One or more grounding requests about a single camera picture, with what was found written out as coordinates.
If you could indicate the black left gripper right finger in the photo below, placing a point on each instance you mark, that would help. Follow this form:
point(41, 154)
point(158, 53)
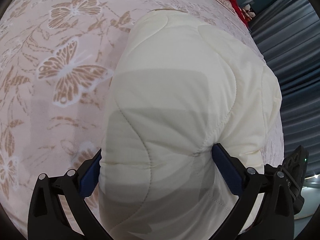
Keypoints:
point(275, 216)

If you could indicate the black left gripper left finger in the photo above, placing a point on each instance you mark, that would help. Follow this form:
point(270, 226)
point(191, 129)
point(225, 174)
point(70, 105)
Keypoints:
point(58, 209)

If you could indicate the cream quilted jacket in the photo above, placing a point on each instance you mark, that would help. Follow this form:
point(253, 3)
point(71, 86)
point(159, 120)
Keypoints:
point(180, 86)

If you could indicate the blue-grey curtain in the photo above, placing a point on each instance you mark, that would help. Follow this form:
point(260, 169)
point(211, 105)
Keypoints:
point(287, 35)

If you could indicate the plush toy by curtain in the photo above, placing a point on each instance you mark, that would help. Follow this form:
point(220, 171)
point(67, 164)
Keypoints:
point(248, 12)

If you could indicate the pink butterfly bedspread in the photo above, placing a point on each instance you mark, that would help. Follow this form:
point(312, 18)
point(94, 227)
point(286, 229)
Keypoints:
point(57, 60)

